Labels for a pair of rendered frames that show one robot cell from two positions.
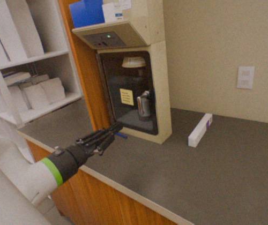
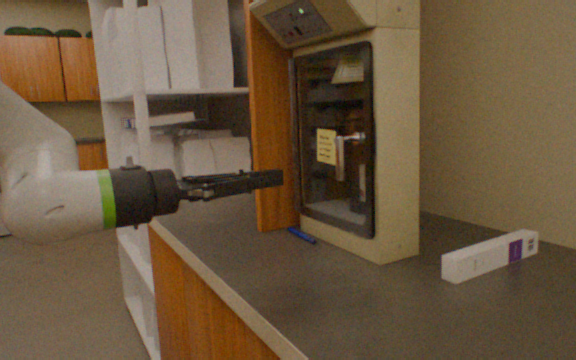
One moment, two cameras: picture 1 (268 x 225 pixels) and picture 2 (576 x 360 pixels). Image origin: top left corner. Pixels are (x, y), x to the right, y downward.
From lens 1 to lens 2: 0.32 m
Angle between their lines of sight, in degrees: 23
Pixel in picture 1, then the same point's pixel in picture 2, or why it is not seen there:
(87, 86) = (261, 121)
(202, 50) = (533, 79)
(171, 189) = (342, 332)
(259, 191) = not seen: outside the picture
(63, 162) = (128, 180)
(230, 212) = not seen: outside the picture
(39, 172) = (80, 178)
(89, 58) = (278, 68)
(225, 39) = not seen: outside the picture
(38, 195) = (61, 211)
